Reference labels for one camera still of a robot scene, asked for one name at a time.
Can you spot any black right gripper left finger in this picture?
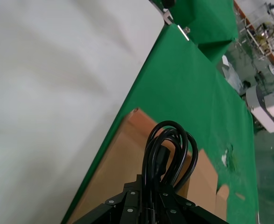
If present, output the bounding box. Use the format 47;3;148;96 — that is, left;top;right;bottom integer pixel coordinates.
77;174;149;224

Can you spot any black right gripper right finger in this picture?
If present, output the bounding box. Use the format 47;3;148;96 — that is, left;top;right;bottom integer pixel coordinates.
155;190;229;224

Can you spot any black power cable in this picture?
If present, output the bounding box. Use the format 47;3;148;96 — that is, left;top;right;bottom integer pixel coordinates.
142;119;199;212

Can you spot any open-lid brown cardboard box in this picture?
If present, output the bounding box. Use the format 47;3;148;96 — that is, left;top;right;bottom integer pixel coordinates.
61;107;230;224

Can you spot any green tablecloth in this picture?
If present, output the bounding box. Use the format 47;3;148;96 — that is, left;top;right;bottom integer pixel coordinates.
59;0;260;224

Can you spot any white grey machine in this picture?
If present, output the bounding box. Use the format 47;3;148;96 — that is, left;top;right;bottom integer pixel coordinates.
245;83;274;134

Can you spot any white table cover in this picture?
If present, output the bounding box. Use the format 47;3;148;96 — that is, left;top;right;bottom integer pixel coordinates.
0;0;166;224

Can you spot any white plastic bag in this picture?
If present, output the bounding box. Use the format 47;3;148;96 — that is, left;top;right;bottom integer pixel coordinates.
221;55;243;92

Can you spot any silver binder clip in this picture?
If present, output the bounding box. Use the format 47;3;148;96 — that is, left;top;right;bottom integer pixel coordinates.
177;24;191;42

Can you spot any metal equipment rack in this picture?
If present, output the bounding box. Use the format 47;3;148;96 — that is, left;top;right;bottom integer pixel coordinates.
243;1;274;62

